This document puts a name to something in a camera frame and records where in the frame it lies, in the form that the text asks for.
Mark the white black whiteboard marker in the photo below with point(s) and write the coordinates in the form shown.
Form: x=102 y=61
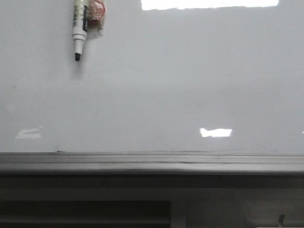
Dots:
x=80 y=26

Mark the grey aluminium whiteboard frame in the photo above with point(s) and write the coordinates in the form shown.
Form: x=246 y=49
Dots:
x=147 y=163

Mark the white whiteboard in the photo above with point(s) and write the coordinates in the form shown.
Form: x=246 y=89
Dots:
x=177 y=76

